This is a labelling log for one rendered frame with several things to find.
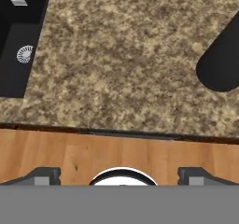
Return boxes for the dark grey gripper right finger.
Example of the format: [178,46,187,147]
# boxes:
[176,167,239,187]

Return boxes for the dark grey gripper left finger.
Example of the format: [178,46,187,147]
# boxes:
[0,167,62,187]

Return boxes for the white and black round object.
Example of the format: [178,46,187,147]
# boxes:
[88,166,159,187]

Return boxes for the black kitchen sink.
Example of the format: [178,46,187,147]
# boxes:
[0,0,54,99]

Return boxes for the black rounded handle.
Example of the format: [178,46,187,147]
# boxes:
[195,10,239,93]

